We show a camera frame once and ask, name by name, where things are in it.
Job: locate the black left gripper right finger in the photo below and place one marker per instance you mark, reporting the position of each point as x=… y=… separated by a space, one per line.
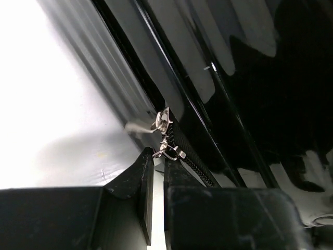
x=199 y=217

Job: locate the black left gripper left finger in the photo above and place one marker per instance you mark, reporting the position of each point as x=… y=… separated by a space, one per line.
x=117 y=215

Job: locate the black hard-shell suitcase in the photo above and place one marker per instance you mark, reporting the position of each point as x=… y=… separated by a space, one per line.
x=248 y=84

